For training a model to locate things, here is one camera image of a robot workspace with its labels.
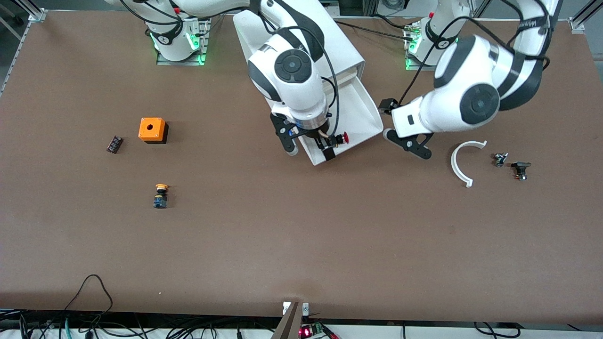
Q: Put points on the small dark terminal block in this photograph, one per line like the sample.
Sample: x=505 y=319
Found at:
x=114 y=144

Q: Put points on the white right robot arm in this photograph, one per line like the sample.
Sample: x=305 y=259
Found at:
x=294 y=89

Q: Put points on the yellow push button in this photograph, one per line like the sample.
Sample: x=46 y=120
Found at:
x=160 y=197

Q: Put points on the small metal clip part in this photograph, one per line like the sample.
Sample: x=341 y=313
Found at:
x=500 y=159

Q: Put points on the circuit board with red light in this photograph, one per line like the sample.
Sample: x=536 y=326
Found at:
x=314 y=331

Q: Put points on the grey metal post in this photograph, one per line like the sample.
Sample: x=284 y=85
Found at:
x=288 y=325

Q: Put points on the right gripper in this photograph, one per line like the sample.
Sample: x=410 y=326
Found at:
x=318 y=137

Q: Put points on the white drawer cabinet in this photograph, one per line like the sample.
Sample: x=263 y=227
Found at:
x=346 y=52

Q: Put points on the red push button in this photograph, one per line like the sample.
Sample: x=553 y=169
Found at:
x=345 y=137

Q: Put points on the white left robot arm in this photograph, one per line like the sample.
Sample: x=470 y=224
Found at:
x=464 y=75

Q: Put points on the aluminium frame profile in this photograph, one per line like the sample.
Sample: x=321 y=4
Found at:
x=36 y=12
x=582 y=19

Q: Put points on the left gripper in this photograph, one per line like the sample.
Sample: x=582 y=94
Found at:
x=388 y=106

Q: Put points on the black switch component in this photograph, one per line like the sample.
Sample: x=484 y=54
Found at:
x=520 y=167

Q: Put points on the orange box with hole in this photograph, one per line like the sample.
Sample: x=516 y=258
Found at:
x=151 y=129

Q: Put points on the white plastic drawer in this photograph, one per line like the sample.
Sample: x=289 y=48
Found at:
x=360 y=110

